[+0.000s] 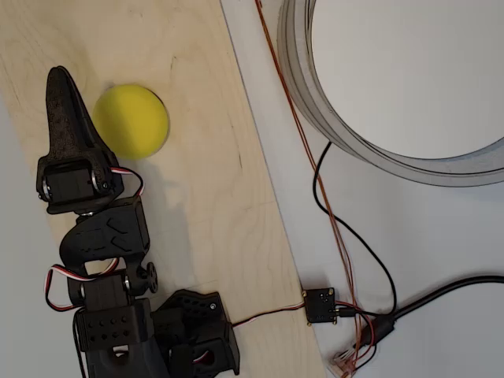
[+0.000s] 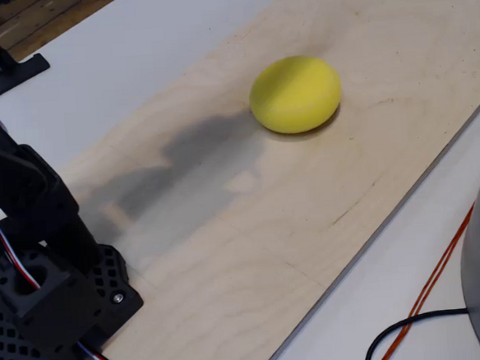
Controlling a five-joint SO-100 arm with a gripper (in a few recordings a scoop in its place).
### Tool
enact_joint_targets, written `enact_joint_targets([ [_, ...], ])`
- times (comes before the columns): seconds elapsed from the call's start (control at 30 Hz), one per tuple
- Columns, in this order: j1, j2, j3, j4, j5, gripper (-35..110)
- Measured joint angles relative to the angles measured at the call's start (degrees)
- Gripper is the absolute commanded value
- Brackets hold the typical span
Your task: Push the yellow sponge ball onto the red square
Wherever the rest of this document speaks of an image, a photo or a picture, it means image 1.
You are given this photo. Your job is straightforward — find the yellow foam disc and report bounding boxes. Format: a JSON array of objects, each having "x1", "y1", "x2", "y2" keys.
[{"x1": 92, "y1": 83, "x2": 171, "y2": 161}]

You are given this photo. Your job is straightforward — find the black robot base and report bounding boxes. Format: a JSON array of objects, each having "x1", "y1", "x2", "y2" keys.
[{"x1": 151, "y1": 289, "x2": 241, "y2": 377}]

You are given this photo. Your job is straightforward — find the light plywood board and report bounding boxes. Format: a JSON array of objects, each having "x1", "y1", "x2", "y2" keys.
[{"x1": 0, "y1": 0, "x2": 328, "y2": 378}]

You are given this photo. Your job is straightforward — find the grey round lamp shade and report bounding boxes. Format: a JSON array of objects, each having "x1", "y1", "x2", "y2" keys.
[{"x1": 276, "y1": 0, "x2": 504, "y2": 188}]

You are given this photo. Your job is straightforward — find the black motor controller board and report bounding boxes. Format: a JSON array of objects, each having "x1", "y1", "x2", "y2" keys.
[{"x1": 302, "y1": 287, "x2": 339, "y2": 327}]

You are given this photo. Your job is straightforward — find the gripper servo cable loop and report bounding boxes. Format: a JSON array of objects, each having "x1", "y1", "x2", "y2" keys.
[{"x1": 109, "y1": 167, "x2": 146, "y2": 198}]

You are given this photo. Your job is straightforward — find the elbow servo cable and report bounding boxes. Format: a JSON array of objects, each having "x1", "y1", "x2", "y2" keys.
[{"x1": 43, "y1": 258, "x2": 127, "y2": 312}]

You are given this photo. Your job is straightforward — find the shoulder servo cable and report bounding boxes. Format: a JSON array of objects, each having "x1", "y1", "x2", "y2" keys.
[{"x1": 187, "y1": 346, "x2": 216, "y2": 365}]

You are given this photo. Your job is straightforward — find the thin orange wire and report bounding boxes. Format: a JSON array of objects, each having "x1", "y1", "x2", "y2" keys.
[
  {"x1": 254, "y1": 0, "x2": 365, "y2": 378},
  {"x1": 258, "y1": 0, "x2": 363, "y2": 375}
]

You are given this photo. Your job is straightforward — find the red white black servo cable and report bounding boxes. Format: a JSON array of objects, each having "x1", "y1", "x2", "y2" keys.
[{"x1": 231, "y1": 301, "x2": 308, "y2": 328}]

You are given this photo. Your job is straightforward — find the thin black cable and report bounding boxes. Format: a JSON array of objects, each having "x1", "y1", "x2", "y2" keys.
[{"x1": 313, "y1": 141, "x2": 398, "y2": 316}]

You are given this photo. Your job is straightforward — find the white wire connector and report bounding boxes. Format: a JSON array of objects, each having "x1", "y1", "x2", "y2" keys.
[{"x1": 328, "y1": 348, "x2": 358, "y2": 377}]

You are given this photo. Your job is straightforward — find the thick black power cable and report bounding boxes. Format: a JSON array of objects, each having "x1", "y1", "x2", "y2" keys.
[{"x1": 354, "y1": 275, "x2": 504, "y2": 350}]

